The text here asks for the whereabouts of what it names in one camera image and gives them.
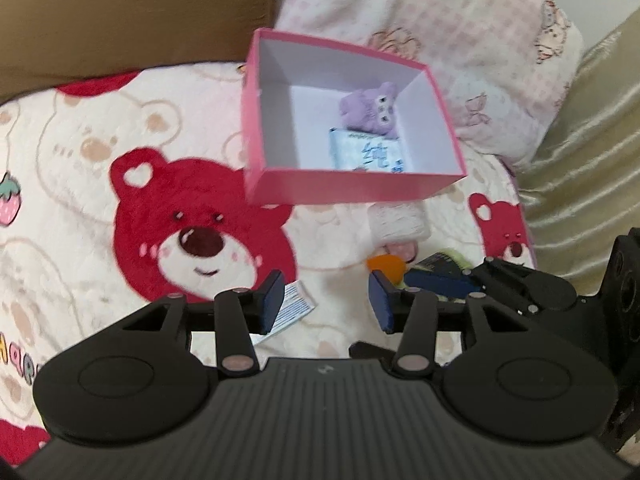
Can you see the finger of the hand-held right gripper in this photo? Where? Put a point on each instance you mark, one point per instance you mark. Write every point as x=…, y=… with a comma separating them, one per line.
x=445, y=285
x=370, y=350

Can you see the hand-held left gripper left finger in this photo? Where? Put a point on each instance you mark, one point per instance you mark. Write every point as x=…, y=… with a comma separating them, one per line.
x=272, y=300

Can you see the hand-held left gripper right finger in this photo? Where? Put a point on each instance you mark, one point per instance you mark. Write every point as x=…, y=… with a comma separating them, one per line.
x=382, y=305

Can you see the green yarn ball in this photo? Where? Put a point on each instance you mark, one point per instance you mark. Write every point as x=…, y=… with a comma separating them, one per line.
x=440, y=262

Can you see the white tissue pack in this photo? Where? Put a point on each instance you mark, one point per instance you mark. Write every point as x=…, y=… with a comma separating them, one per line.
x=297, y=305

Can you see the orange makeup sponge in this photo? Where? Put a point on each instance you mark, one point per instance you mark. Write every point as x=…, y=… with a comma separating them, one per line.
x=385, y=262

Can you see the pink cardboard box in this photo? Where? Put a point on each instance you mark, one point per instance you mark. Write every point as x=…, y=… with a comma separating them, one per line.
x=350, y=187

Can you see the blue wet wipes pack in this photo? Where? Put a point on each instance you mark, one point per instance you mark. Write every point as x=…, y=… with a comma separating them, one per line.
x=360, y=152

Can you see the purple plush toy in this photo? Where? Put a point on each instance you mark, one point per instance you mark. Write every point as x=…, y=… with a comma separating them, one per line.
x=360, y=110

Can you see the small pink object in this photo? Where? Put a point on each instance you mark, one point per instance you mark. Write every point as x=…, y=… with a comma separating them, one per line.
x=402, y=250

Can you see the clear plastic box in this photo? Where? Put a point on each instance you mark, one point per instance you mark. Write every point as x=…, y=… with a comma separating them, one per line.
x=400, y=222

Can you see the gold satin cloth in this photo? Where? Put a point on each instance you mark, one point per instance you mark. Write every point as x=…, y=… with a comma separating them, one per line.
x=590, y=160

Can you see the bear printed blanket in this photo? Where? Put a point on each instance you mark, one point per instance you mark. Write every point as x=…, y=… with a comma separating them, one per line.
x=75, y=185

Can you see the pink checked pillow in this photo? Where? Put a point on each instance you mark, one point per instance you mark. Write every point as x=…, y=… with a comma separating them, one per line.
x=450, y=20

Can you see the brown pillow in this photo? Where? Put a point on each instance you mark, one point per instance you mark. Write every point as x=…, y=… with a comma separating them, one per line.
x=125, y=20

